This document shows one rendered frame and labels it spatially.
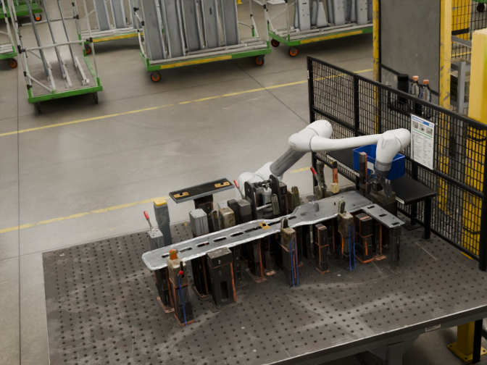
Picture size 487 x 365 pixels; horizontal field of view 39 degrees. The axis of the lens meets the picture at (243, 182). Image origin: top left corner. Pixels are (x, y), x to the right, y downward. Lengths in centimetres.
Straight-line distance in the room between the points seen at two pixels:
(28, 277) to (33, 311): 53
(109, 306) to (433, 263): 185
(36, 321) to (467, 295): 303
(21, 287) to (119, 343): 221
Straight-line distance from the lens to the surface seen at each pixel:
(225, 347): 355
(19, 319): 541
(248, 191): 406
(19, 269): 605
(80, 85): 992
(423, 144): 421
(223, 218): 396
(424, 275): 404
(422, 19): 590
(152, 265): 371
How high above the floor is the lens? 288
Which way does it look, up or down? 25 degrees down
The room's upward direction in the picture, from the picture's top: 6 degrees counter-clockwise
